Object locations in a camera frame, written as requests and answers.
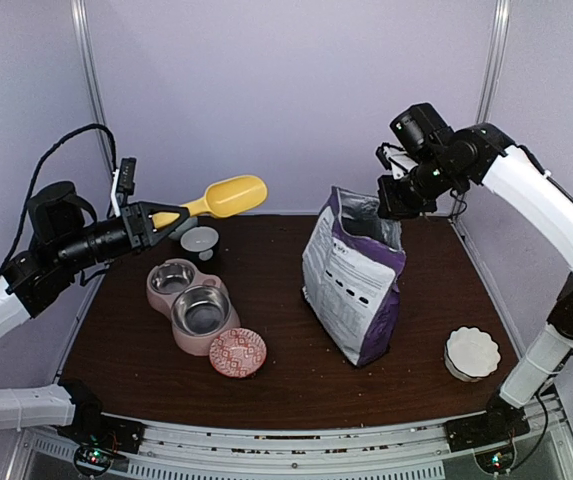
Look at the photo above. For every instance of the pink double pet feeder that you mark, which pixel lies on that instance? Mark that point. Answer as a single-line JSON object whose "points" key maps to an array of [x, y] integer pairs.
{"points": [[197, 305]]}

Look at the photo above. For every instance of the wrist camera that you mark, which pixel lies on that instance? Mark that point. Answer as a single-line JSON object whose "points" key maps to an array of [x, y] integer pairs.
{"points": [[395, 160], [123, 185]]}

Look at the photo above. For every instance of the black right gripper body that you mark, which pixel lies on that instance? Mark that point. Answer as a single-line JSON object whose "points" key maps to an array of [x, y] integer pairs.
{"points": [[420, 193]]}

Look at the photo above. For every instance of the aluminium right corner post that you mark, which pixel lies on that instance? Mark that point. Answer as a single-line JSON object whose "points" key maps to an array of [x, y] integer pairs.
{"points": [[495, 58]]}

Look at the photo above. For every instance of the black white ceramic bowl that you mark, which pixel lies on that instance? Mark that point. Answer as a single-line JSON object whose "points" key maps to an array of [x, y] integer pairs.
{"points": [[200, 244]]}

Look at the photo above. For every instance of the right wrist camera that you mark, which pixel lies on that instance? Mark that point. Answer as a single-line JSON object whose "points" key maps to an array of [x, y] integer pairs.
{"points": [[395, 160]]}

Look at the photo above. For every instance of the small grey ceramic bowl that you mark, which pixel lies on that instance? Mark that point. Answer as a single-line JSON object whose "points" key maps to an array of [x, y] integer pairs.
{"points": [[189, 224]]}

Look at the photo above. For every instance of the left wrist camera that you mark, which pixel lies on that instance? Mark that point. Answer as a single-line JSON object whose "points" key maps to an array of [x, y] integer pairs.
{"points": [[123, 185]]}

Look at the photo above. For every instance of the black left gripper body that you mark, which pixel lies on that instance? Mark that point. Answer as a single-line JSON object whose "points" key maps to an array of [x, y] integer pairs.
{"points": [[77, 251]]}

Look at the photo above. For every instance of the left round circuit board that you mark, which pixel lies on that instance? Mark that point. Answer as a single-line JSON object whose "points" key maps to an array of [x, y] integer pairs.
{"points": [[91, 460]]}

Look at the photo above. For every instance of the aluminium front frame rail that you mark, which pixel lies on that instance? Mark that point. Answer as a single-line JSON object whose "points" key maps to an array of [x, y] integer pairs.
{"points": [[417, 450]]}

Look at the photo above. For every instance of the red patterned ceramic bowl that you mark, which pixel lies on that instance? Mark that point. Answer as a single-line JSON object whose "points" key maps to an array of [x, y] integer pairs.
{"points": [[238, 353]]}

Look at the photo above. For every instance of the aluminium corner post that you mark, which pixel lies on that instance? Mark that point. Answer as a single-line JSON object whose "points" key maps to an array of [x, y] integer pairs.
{"points": [[84, 42], [495, 58]]}

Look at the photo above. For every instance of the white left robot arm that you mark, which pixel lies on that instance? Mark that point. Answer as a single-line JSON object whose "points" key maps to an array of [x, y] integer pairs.
{"points": [[27, 291]]}

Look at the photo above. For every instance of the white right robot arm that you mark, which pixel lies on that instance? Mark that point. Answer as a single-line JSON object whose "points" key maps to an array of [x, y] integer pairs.
{"points": [[511, 172]]}

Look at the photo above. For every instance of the white scalloped ceramic bowl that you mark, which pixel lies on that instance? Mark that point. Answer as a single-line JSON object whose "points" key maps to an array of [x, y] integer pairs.
{"points": [[471, 355]]}

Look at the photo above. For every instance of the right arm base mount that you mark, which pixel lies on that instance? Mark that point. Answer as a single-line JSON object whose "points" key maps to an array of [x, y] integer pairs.
{"points": [[499, 422]]}

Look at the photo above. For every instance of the yellow plastic food scoop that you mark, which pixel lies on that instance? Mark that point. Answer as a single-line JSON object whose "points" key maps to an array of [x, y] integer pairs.
{"points": [[229, 197]]}

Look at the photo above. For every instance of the aluminium left corner post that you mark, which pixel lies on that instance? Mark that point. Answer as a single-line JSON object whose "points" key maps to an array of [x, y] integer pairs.
{"points": [[84, 42]]}

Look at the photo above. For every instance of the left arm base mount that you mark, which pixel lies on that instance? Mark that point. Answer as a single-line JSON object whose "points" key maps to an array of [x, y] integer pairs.
{"points": [[90, 426]]}

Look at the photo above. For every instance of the round circuit board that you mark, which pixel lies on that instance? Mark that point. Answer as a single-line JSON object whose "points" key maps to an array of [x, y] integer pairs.
{"points": [[91, 460], [496, 461]]}

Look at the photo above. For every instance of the purple puppy food bag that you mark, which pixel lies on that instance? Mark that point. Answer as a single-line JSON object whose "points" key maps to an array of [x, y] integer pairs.
{"points": [[350, 268]]}

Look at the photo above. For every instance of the right round circuit board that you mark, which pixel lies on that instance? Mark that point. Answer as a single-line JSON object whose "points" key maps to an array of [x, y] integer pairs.
{"points": [[496, 461]]}

